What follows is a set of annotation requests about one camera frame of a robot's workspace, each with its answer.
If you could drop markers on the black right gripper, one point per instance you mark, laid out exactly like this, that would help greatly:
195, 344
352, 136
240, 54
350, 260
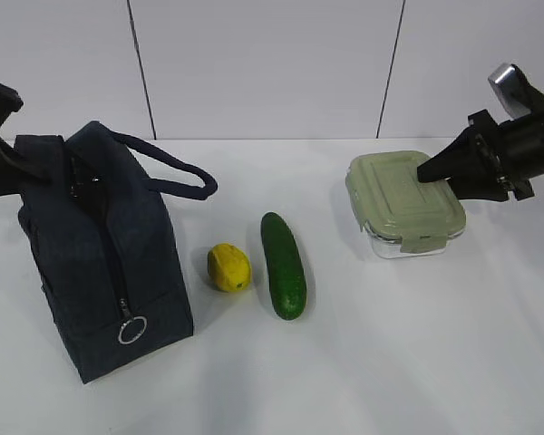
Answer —
476, 165

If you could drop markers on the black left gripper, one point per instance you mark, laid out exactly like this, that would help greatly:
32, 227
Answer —
14, 167

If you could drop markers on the green lidded glass container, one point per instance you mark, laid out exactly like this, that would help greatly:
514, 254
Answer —
402, 216

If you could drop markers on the navy blue lunch bag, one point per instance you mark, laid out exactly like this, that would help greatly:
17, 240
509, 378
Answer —
104, 246

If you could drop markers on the green cucumber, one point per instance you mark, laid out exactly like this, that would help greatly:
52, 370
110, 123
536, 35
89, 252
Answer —
286, 275

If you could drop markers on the yellow lemon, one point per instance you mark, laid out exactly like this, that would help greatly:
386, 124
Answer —
229, 268

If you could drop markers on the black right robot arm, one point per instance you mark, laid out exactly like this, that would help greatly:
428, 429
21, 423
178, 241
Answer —
524, 145

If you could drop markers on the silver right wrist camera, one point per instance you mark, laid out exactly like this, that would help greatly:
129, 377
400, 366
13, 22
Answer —
511, 87

